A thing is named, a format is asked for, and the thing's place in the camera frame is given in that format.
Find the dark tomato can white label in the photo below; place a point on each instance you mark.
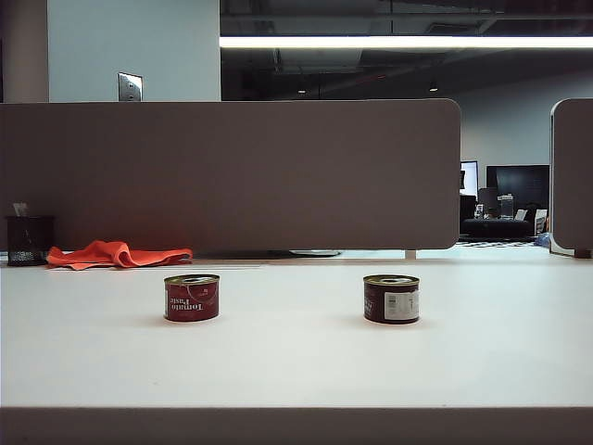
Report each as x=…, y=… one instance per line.
x=389, y=303

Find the red tomato paste can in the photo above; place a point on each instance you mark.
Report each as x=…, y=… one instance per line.
x=192, y=303

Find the large brown desk divider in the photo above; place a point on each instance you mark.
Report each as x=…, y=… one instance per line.
x=231, y=176

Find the white divider foot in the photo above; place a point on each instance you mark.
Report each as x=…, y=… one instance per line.
x=410, y=254

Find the small bright monitor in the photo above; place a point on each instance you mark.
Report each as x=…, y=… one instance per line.
x=470, y=178

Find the orange cloth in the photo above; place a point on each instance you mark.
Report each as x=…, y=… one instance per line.
x=116, y=255

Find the grey office chair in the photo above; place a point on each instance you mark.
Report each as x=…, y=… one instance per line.
x=486, y=199

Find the black pendant lamp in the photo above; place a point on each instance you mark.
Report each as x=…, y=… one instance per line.
x=433, y=86

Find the black round sofa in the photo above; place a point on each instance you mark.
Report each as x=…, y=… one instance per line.
x=495, y=227

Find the long ceiling light strip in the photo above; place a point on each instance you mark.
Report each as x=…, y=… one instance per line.
x=394, y=41

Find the clear plastic container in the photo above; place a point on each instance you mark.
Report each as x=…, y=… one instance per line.
x=506, y=206

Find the large black screen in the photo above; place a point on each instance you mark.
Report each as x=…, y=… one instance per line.
x=519, y=181

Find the white paper sign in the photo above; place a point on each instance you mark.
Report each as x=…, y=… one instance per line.
x=540, y=221

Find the black mesh pen holder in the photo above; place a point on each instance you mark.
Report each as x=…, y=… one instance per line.
x=29, y=241

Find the white item in pen holder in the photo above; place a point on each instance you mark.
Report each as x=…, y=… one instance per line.
x=20, y=209

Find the brown desk divider white edge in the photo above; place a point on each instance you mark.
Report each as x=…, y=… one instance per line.
x=573, y=176

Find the brown divider foot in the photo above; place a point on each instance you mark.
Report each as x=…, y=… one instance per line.
x=583, y=253

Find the metal wall outlet plate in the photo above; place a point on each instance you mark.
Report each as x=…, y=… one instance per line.
x=130, y=86

